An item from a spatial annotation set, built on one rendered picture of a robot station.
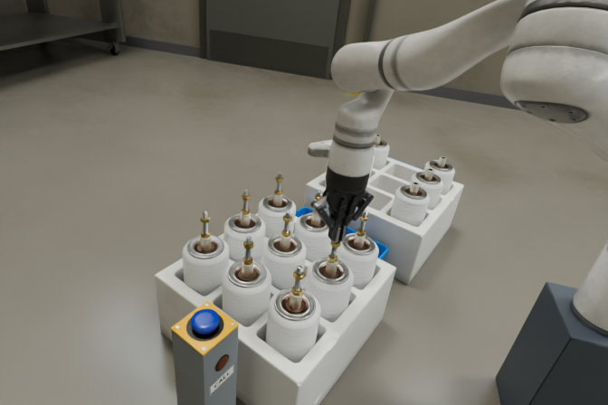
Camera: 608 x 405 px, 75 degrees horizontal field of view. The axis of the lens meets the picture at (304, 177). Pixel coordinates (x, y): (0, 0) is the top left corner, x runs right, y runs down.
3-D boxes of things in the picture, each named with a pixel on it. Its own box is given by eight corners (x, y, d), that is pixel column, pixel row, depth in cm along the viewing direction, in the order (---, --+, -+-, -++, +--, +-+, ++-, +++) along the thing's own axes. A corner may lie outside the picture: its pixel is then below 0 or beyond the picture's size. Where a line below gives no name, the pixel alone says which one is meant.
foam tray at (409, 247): (450, 227, 145) (464, 184, 136) (407, 286, 116) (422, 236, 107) (356, 187, 163) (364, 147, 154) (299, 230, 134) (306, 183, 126)
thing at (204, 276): (236, 306, 94) (238, 245, 85) (207, 332, 87) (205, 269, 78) (206, 287, 98) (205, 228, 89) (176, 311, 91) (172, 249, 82)
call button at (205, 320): (224, 326, 59) (224, 317, 58) (204, 343, 56) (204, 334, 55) (206, 313, 61) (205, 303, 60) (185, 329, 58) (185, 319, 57)
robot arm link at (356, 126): (369, 129, 72) (326, 132, 68) (386, 41, 64) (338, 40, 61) (391, 145, 66) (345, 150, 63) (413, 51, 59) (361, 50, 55)
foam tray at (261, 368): (382, 319, 104) (397, 267, 95) (290, 444, 75) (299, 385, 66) (268, 252, 122) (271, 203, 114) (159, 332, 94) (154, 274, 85)
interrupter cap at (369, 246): (381, 248, 90) (382, 245, 90) (360, 261, 85) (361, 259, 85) (356, 230, 95) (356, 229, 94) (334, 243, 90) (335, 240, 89)
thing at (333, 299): (348, 343, 88) (362, 283, 79) (308, 355, 84) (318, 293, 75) (330, 311, 95) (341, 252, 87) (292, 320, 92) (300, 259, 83)
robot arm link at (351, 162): (345, 145, 77) (350, 116, 74) (383, 172, 69) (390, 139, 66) (304, 152, 73) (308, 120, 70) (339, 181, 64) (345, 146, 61)
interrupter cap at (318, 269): (356, 281, 80) (356, 278, 79) (320, 288, 77) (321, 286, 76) (338, 257, 86) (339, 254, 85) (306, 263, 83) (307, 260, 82)
